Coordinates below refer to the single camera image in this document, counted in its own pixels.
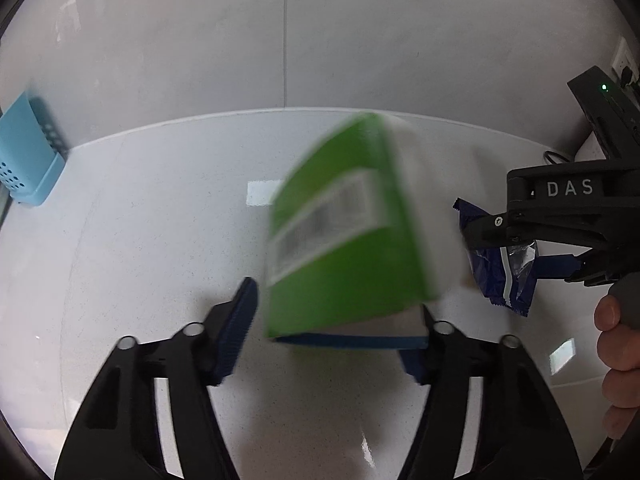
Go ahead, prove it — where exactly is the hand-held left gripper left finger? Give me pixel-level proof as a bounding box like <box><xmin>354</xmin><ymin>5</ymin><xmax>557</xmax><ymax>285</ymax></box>
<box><xmin>54</xmin><ymin>276</ymin><xmax>259</xmax><ymax>480</ymax></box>

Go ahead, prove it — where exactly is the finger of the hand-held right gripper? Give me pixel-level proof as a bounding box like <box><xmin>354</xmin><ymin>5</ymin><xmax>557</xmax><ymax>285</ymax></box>
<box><xmin>534</xmin><ymin>247</ymin><xmax>632</xmax><ymax>288</ymax></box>
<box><xmin>462</xmin><ymin>209</ymin><xmax>626</xmax><ymax>252</ymax></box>

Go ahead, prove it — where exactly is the blue utensil holder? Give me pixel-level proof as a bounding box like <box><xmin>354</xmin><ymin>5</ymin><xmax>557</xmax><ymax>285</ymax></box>
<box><xmin>0</xmin><ymin>91</ymin><xmax>67</xmax><ymax>207</ymax></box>

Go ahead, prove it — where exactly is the green cardboard box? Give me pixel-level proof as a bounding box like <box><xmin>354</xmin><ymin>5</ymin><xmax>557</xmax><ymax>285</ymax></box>
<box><xmin>264</xmin><ymin>110</ymin><xmax>468</xmax><ymax>351</ymax></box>

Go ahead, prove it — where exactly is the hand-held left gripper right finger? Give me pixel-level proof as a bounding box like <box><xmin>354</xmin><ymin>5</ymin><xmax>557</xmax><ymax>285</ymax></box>
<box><xmin>397</xmin><ymin>305</ymin><xmax>586</xmax><ymax>480</ymax></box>

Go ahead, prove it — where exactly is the white double wall socket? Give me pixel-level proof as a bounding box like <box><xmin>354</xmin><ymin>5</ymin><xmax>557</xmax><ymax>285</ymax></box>
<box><xmin>612</xmin><ymin>37</ymin><xmax>640</xmax><ymax>86</ymax></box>

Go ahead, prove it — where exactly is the blue foil wrapper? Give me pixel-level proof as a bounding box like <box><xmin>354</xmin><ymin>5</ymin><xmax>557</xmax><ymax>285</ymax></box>
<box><xmin>452</xmin><ymin>199</ymin><xmax>541</xmax><ymax>319</ymax></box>

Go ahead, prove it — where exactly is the person's right hand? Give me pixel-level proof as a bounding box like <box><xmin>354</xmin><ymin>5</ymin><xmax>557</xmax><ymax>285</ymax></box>
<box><xmin>595</xmin><ymin>294</ymin><xmax>640</xmax><ymax>436</ymax></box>

